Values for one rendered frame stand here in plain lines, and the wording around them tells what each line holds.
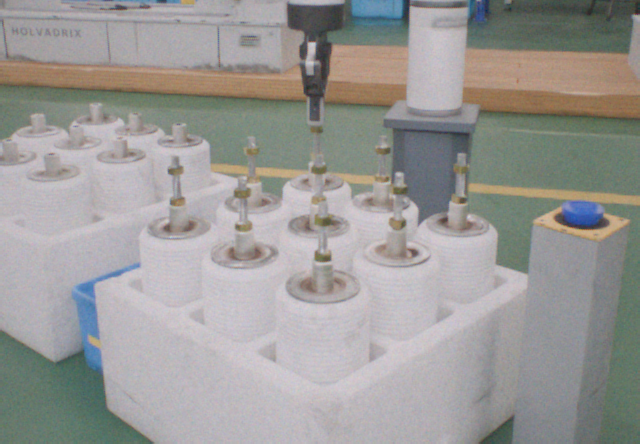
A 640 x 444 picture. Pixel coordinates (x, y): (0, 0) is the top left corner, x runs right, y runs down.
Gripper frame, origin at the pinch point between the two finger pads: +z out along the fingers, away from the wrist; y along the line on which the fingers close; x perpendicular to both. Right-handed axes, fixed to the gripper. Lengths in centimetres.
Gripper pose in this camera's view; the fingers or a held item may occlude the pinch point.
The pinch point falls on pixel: (316, 109)
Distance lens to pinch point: 107.3
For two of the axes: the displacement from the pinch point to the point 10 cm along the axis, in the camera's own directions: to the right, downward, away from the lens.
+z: 0.0, 9.4, 3.4
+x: -9.9, -0.4, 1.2
